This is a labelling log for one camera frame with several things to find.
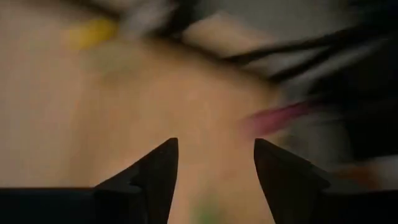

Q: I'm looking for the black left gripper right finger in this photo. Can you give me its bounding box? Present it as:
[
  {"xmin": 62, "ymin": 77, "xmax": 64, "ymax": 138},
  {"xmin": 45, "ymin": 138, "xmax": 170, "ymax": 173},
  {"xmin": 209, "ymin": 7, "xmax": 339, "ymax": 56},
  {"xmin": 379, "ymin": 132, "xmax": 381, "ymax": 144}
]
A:
[{"xmin": 253, "ymin": 138, "xmax": 331, "ymax": 224}]

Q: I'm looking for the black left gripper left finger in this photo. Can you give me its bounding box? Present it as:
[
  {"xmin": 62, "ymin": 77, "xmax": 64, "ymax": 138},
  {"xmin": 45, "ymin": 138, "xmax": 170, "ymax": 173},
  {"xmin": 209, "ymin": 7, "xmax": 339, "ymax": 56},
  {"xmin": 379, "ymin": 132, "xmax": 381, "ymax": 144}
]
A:
[{"xmin": 93, "ymin": 138, "xmax": 180, "ymax": 224}]

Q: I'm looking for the dark red artificial tulip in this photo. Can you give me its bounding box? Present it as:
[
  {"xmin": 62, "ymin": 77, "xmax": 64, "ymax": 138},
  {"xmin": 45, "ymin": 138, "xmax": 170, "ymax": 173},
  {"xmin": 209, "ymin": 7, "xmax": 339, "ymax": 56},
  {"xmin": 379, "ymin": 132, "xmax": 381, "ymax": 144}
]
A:
[{"xmin": 189, "ymin": 192, "xmax": 226, "ymax": 224}]

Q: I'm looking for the yellow artificial tulip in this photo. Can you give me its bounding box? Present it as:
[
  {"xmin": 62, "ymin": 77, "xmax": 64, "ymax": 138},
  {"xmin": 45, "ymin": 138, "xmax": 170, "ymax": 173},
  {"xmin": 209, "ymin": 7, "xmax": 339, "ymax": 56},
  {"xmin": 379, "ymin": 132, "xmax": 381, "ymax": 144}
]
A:
[{"xmin": 63, "ymin": 18, "xmax": 119, "ymax": 50}]

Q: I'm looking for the pink glass vase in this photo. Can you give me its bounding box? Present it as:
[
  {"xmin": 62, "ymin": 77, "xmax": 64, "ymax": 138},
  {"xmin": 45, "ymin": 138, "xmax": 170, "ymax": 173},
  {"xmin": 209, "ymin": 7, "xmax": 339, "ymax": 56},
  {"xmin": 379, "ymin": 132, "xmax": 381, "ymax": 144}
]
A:
[{"xmin": 241, "ymin": 98, "xmax": 326, "ymax": 139}]

